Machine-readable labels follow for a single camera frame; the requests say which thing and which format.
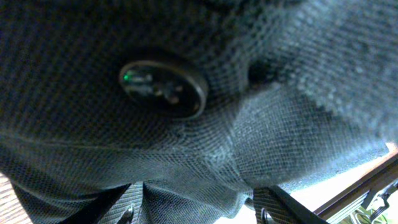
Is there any black polo shirt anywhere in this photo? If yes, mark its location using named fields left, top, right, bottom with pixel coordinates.
left=1, top=0, right=397, bottom=223

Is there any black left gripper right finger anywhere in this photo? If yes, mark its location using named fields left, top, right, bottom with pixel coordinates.
left=253, top=185, right=328, bottom=224

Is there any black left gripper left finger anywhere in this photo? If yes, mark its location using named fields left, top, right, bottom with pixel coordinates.
left=61, top=182, right=143, bottom=224

